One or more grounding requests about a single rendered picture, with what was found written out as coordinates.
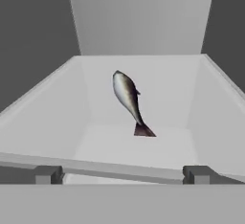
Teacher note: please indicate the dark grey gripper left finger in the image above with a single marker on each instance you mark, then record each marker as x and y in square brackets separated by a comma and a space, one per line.
[48, 174]

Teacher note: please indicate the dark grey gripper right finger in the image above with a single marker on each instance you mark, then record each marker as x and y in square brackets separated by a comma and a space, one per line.
[197, 174]

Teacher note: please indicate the white fridge drawer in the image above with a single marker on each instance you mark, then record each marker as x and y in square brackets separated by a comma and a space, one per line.
[95, 132]

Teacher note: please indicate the silver grey fish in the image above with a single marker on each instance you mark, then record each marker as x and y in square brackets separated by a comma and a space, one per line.
[127, 94]

